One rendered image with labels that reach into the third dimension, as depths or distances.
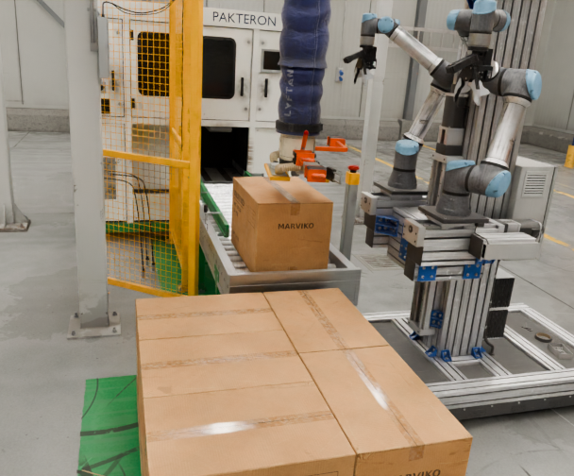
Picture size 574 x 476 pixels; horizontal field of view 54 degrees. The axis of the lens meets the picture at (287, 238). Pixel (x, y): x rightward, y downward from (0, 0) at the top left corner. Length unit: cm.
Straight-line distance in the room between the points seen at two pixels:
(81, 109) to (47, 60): 825
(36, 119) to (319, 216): 901
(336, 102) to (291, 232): 948
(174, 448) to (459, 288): 168
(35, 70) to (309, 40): 915
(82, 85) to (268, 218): 121
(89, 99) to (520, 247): 226
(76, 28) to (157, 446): 218
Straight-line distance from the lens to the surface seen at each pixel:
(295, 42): 272
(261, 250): 287
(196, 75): 332
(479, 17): 220
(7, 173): 556
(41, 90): 1154
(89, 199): 335
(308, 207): 287
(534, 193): 293
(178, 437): 183
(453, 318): 299
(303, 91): 273
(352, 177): 343
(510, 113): 253
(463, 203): 254
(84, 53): 324
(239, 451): 177
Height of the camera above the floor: 165
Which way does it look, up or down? 18 degrees down
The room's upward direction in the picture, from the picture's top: 4 degrees clockwise
